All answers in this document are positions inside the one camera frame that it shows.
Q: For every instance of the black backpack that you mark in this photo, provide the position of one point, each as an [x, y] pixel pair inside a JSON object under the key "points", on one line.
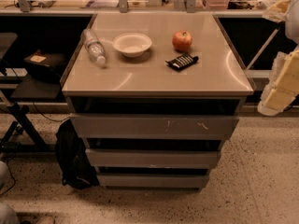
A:
{"points": [[71, 155]]}

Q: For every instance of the red apple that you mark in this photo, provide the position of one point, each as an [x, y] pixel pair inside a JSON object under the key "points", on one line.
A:
{"points": [[182, 40]]}

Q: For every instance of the grey drawer cabinet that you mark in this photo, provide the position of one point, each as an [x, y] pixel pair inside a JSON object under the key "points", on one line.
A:
{"points": [[146, 85]]}

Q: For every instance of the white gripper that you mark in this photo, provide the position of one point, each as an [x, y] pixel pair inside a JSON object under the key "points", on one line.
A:
{"points": [[292, 22]]}

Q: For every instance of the grey middle drawer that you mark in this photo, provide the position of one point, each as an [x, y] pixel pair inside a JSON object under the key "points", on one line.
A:
{"points": [[152, 159]]}

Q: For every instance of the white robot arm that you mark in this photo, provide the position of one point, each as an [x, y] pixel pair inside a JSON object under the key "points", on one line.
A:
{"points": [[291, 26]]}

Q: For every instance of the grey top drawer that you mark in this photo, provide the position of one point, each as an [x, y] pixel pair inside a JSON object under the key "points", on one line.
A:
{"points": [[139, 126]]}

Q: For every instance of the white bowl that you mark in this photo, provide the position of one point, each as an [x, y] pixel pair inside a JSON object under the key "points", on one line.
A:
{"points": [[132, 45]]}

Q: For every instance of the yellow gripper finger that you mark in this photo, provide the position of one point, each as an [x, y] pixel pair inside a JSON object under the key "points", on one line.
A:
{"points": [[274, 101]]}

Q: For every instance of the black box with label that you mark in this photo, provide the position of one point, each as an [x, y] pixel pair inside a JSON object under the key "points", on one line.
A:
{"points": [[46, 67]]}

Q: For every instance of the grey bottom drawer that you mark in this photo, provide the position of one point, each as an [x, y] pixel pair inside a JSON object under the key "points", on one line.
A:
{"points": [[154, 181]]}

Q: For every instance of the black side table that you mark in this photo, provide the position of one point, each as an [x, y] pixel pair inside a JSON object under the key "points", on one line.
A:
{"points": [[27, 90]]}

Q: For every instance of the black snack bar wrapper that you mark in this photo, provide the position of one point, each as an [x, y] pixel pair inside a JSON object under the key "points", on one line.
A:
{"points": [[182, 62]]}

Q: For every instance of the grey drawer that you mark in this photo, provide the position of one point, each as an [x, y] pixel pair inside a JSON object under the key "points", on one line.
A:
{"points": [[154, 181], [139, 126], [152, 159]]}

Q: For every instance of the white leaning pole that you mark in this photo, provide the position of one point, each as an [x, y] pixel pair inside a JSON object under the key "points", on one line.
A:
{"points": [[263, 47]]}

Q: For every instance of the clear plastic water bottle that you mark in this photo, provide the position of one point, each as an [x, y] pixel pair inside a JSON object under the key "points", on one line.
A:
{"points": [[94, 47]]}

